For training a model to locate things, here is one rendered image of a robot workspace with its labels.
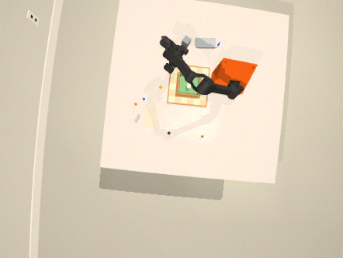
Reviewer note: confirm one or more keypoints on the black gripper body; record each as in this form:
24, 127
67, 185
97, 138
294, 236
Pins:
168, 66

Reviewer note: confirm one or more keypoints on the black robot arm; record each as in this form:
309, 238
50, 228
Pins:
174, 53

